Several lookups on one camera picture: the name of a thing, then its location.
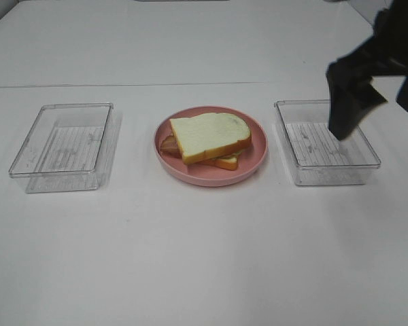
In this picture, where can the bacon strip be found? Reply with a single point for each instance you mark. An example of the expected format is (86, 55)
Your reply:
(169, 146)

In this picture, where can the bread slice with orange crust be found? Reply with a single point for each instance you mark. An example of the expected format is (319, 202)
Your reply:
(229, 162)

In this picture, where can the clear left plastic container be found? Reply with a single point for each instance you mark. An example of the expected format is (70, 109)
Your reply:
(70, 147)

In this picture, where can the clear right plastic container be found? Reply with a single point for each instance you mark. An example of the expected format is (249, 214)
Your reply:
(315, 157)

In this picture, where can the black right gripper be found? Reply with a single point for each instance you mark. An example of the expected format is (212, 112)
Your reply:
(384, 53)

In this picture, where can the clear plastic container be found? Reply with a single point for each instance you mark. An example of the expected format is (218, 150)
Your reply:
(315, 157)
(70, 147)

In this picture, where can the pink round plate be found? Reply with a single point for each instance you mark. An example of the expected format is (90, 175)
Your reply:
(210, 176)

